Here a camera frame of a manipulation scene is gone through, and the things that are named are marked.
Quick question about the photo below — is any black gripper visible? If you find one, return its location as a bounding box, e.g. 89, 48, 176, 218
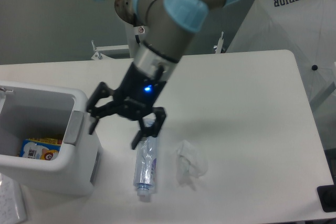
86, 63, 166, 150

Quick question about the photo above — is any white push-lid trash can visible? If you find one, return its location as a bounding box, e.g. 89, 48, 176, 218
1, 81, 102, 196

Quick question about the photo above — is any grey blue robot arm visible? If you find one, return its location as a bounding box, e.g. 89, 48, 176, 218
86, 0, 239, 148

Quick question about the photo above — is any crushed clear plastic bottle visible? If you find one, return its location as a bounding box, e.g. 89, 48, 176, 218
133, 118, 160, 197

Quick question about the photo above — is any colourful snack package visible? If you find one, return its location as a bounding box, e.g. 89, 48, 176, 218
18, 138, 62, 161

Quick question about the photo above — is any paper sheet in sleeve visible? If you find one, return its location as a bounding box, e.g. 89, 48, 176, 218
1, 174, 27, 223

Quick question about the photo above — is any white Superior umbrella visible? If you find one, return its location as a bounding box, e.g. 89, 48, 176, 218
227, 0, 335, 100

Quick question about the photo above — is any black device at table edge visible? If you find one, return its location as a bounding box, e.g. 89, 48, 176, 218
317, 185, 335, 212

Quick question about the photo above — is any white metal base bracket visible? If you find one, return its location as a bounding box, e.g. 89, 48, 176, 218
90, 31, 226, 61

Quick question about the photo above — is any black cable on pedestal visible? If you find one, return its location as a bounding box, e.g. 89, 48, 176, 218
133, 14, 142, 49

